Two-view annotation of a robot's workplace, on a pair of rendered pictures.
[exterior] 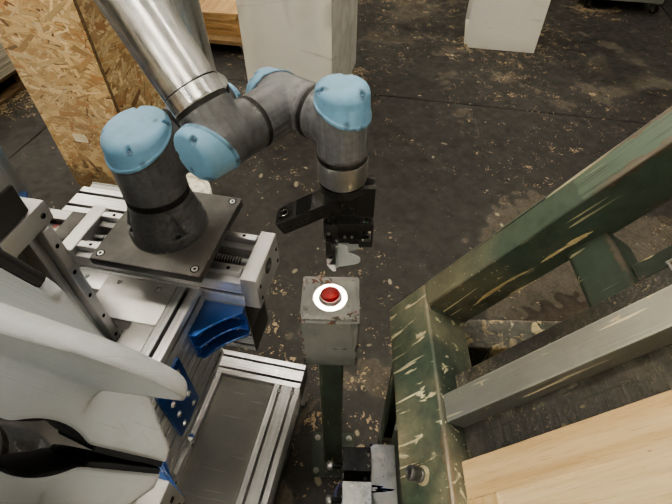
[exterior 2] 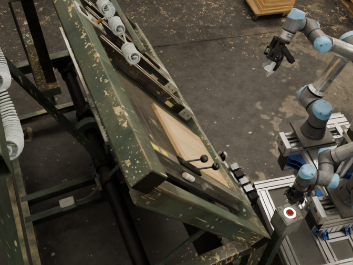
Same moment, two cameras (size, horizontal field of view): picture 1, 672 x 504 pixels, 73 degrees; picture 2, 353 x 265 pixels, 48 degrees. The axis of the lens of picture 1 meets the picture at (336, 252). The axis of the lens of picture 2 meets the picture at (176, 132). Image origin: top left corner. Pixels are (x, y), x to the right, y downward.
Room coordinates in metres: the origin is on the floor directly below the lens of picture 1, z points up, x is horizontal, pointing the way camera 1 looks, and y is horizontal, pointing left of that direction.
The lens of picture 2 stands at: (1.26, -1.08, 2.95)
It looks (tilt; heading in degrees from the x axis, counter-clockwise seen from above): 50 degrees down; 154
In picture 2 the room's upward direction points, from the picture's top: 2 degrees clockwise
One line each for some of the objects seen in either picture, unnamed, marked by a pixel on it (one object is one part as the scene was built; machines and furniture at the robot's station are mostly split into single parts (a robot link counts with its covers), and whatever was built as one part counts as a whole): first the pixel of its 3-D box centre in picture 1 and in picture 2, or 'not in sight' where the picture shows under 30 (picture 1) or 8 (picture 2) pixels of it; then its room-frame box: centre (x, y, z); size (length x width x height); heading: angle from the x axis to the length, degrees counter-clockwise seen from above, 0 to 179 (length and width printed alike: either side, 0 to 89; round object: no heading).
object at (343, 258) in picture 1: (343, 259); not in sight; (0.53, -0.01, 1.07); 0.06 x 0.03 x 0.09; 89
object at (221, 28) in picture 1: (227, 22); not in sight; (4.05, 0.93, 0.15); 0.61 x 0.52 x 0.31; 168
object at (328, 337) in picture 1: (330, 322); (286, 220); (0.55, 0.01, 0.84); 0.12 x 0.12 x 0.18; 88
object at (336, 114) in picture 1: (340, 121); (306, 175); (0.55, -0.01, 1.33); 0.09 x 0.08 x 0.11; 52
